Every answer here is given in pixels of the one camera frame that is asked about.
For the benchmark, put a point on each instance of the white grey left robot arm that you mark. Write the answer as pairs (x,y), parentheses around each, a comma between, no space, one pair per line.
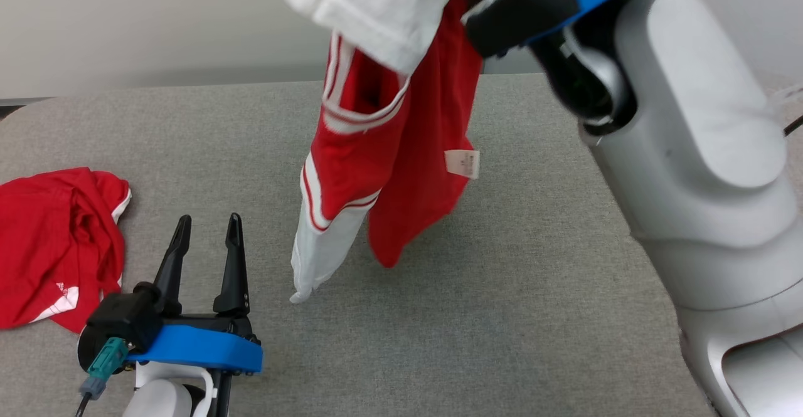
(163,398)

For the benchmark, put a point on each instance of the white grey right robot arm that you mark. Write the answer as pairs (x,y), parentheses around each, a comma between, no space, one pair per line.
(690,153)

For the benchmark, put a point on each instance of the red shirt with white sleeves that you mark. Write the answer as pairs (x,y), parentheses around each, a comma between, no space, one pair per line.
(401,172)

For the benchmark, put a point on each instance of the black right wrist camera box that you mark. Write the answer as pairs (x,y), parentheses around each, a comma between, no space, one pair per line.
(521,22)

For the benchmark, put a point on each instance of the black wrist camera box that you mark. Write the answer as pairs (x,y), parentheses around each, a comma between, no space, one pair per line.
(122,316)
(521,22)

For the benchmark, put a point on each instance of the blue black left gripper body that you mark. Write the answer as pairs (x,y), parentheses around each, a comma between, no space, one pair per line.
(201,348)

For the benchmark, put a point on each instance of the red shirt with black logo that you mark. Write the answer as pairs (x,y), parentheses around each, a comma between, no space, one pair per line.
(50,235)

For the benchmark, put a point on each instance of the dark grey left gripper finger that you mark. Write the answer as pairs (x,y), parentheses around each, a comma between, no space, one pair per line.
(172,266)
(233,273)

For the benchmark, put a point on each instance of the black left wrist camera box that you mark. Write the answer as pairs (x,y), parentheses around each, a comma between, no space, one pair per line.
(122,316)

